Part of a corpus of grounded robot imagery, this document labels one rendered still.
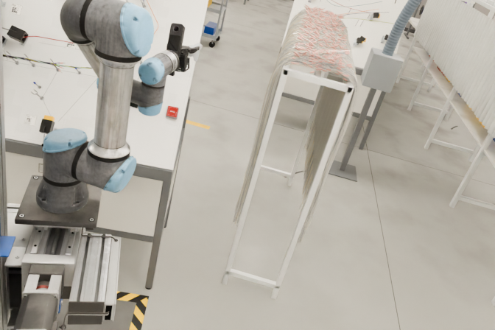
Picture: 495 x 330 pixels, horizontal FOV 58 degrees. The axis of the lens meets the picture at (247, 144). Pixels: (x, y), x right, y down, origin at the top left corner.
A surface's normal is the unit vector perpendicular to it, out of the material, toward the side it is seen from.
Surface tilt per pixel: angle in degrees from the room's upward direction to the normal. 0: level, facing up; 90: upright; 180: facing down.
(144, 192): 90
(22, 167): 90
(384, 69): 90
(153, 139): 52
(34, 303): 0
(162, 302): 0
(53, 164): 90
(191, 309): 0
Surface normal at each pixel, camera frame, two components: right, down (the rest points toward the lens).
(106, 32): -0.25, 0.41
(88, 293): 0.23, -0.85
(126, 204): 0.00, 0.48
